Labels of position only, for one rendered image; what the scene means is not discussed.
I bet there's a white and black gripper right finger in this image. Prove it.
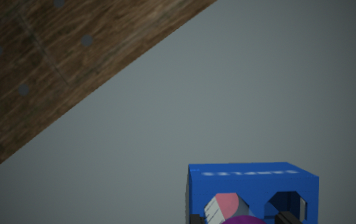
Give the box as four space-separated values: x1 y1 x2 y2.
275 211 303 224

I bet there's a blue tube rack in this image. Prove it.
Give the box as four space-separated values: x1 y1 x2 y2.
189 162 319 224

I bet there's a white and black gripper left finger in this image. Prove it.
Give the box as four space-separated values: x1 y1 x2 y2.
190 214 205 224

